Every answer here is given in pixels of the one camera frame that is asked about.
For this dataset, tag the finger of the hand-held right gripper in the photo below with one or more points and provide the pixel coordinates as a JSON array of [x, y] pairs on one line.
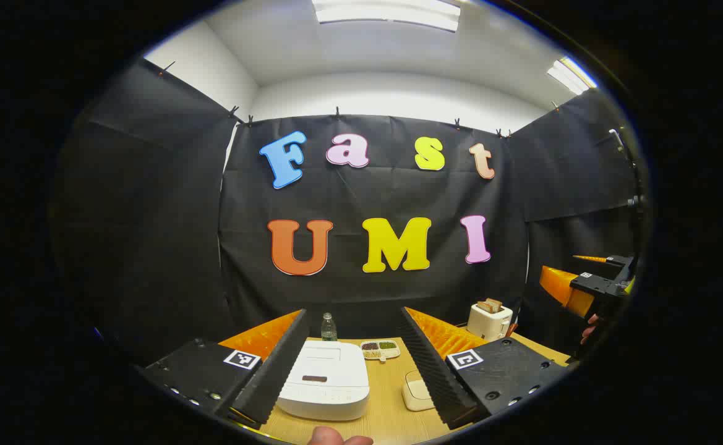
[[602, 259], [562, 287]]

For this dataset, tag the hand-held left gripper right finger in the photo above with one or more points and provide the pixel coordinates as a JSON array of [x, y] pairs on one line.
[[435, 371]]

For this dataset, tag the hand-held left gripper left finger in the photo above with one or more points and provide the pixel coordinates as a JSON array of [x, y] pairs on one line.
[[274, 371]]

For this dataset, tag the white rice cooker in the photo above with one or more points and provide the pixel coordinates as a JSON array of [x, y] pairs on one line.
[[330, 374]]

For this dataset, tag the white divided grain dish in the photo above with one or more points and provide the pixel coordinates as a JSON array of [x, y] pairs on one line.
[[380, 349]]

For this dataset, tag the clear plastic water bottle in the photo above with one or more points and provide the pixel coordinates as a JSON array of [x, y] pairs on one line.
[[329, 330]]

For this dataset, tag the white toaster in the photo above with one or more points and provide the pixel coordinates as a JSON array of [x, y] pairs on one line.
[[488, 324]]

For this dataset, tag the toasted bread slices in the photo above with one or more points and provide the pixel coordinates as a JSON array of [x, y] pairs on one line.
[[490, 305]]

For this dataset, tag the black metal stand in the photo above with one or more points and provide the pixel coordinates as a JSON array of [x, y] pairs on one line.
[[630, 167]]

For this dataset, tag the small ceiling light panel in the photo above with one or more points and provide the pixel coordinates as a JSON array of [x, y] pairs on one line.
[[570, 75]]

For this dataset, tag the black backdrop cloth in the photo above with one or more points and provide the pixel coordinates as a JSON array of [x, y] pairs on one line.
[[367, 191]]

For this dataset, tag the long ceiling light panel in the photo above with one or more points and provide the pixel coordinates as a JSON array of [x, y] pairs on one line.
[[386, 13]]

